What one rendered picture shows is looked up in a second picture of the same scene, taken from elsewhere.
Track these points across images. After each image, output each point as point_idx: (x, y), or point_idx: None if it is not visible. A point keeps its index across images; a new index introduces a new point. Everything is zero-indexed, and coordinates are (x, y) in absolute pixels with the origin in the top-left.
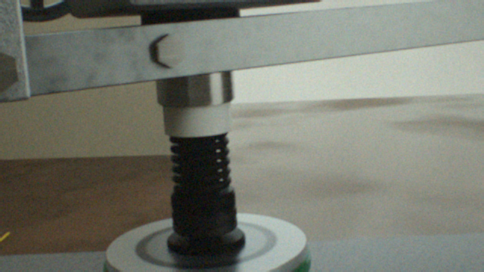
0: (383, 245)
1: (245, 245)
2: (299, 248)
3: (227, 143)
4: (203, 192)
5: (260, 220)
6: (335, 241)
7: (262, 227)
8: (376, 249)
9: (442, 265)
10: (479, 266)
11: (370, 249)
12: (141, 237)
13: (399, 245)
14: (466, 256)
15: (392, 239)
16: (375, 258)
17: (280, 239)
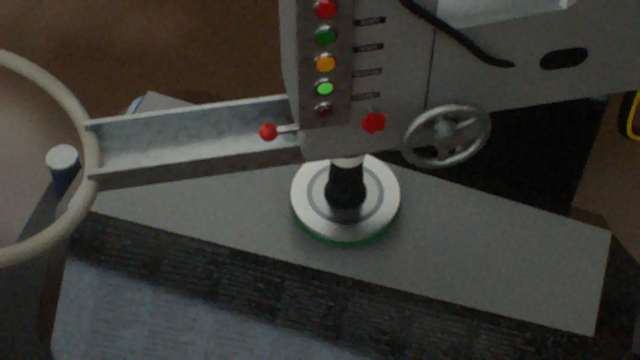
0: (224, 231)
1: (327, 180)
2: (302, 168)
3: None
4: None
5: (306, 212)
6: (247, 248)
7: (309, 202)
8: (231, 228)
9: (212, 196)
10: (195, 188)
11: (235, 229)
12: (379, 211)
13: (215, 227)
14: (192, 201)
15: (213, 237)
16: (240, 216)
17: (306, 182)
